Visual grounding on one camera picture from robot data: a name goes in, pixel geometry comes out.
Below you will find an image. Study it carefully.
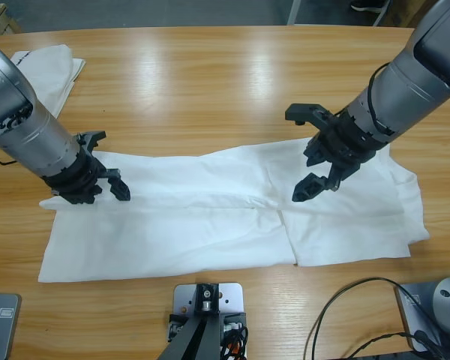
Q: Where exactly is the white T-shirt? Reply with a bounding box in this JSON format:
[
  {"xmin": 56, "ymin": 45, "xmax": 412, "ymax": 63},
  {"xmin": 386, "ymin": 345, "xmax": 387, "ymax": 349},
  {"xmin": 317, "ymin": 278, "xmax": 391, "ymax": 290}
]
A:
[
  {"xmin": 9, "ymin": 43, "xmax": 86, "ymax": 118},
  {"xmin": 37, "ymin": 136, "xmax": 431, "ymax": 285}
]

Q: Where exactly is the long looped black cable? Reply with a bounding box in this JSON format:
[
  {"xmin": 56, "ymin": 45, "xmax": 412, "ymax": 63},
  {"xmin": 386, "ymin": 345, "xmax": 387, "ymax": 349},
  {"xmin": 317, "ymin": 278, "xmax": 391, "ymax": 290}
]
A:
[{"xmin": 303, "ymin": 277, "xmax": 442, "ymax": 360}]

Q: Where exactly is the white metal table leg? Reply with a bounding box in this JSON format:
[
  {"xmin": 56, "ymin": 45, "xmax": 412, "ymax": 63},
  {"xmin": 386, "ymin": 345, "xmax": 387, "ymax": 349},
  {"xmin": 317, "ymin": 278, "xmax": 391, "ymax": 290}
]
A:
[
  {"xmin": 373, "ymin": 0, "xmax": 397, "ymax": 27},
  {"xmin": 286, "ymin": 0, "xmax": 305, "ymax": 26}
]

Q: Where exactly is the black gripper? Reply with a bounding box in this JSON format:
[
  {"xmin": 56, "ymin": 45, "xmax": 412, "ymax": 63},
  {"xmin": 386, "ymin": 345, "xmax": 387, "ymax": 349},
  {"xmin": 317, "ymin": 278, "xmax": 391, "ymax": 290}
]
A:
[
  {"xmin": 291, "ymin": 112, "xmax": 383, "ymax": 203},
  {"xmin": 43, "ymin": 148, "xmax": 131, "ymax": 206}
]

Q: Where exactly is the black base plug cable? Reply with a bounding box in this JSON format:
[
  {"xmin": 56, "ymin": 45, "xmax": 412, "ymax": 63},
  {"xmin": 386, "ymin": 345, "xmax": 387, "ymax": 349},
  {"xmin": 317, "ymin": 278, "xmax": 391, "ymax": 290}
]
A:
[{"xmin": 348, "ymin": 329, "xmax": 450, "ymax": 360}]

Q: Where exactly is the black shoe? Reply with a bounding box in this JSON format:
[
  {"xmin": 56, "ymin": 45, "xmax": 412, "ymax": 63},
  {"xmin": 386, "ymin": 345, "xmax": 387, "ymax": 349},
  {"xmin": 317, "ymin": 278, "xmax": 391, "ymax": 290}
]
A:
[{"xmin": 350, "ymin": 0, "xmax": 391, "ymax": 14}]

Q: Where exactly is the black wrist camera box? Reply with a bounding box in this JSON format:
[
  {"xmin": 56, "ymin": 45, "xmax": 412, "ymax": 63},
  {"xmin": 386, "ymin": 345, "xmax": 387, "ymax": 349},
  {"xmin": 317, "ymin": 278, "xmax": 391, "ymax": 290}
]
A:
[
  {"xmin": 283, "ymin": 103, "xmax": 335, "ymax": 132},
  {"xmin": 76, "ymin": 130, "xmax": 108, "ymax": 153}
]

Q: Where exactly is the white block with dark post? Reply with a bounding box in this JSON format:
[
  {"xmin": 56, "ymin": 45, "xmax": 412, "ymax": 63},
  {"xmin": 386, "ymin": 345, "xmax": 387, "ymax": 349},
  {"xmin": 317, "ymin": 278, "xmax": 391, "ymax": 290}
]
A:
[{"xmin": 157, "ymin": 283, "xmax": 248, "ymax": 360}]

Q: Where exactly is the wooden pallet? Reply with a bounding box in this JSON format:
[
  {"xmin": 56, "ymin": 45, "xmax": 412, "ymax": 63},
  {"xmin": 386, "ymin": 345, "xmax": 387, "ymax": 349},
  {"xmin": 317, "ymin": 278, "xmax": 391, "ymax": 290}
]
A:
[{"xmin": 0, "ymin": 3, "xmax": 23, "ymax": 37}]

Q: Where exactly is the orange cable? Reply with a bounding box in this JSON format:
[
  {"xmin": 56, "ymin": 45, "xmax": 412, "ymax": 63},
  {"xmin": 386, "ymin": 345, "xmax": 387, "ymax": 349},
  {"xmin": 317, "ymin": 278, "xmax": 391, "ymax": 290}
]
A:
[{"xmin": 224, "ymin": 333, "xmax": 247, "ymax": 356}]

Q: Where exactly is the brown cardboard box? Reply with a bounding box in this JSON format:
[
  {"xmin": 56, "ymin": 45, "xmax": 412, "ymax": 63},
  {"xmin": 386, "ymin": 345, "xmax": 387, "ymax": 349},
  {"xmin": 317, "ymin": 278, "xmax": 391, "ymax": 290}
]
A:
[{"xmin": 380, "ymin": 0, "xmax": 438, "ymax": 28}]

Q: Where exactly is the grey base plate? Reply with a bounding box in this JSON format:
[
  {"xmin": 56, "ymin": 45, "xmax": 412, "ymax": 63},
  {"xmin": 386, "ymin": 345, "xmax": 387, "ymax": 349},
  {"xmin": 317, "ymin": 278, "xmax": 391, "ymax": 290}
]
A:
[
  {"xmin": 393, "ymin": 280, "xmax": 450, "ymax": 353},
  {"xmin": 0, "ymin": 292, "xmax": 23, "ymax": 360}
]

